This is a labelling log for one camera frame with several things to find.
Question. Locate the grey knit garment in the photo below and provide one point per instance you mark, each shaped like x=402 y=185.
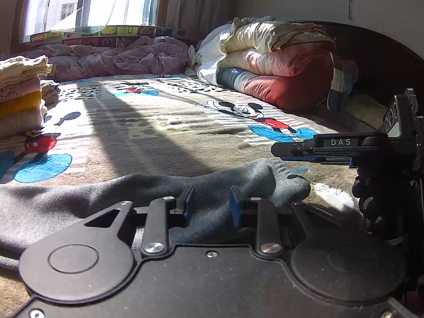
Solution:
x=99 y=198

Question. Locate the yellow folded garment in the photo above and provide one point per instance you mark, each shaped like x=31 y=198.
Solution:
x=16 y=106

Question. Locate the window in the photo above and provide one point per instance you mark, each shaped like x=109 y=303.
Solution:
x=99 y=0

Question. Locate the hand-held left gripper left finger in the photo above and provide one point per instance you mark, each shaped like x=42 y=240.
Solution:
x=189 y=203

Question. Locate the tan folded garment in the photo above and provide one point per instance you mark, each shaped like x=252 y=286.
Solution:
x=50 y=94

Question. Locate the person's right hand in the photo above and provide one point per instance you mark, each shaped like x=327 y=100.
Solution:
x=374 y=202

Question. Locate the cartoon mouse printed blanket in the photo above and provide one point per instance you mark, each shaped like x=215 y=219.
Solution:
x=159 y=129

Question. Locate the cream folded garment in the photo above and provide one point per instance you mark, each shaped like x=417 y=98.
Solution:
x=20 y=69

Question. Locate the pale yellow towel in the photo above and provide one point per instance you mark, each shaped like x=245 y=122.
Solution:
x=364 y=111

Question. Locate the white cream duvet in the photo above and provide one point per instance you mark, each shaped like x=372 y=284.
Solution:
x=265 y=36

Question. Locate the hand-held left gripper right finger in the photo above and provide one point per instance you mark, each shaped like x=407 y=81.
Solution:
x=234 y=205

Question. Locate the pink folded garment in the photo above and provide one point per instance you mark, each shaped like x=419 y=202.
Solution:
x=16 y=91

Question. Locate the blue grey striped quilt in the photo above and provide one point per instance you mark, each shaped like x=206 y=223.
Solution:
x=232 y=79

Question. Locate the purple quilt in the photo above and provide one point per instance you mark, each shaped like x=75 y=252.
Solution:
x=116 y=56

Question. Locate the brown curtain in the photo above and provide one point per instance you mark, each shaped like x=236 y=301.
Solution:
x=198 y=3

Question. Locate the pink red rolled quilt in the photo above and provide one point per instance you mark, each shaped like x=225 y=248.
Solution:
x=291 y=86

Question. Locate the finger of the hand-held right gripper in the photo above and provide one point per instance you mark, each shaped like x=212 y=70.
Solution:
x=301 y=157
x=288 y=149

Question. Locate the dark wooden headboard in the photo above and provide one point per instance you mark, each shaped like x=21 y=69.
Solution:
x=381 y=66

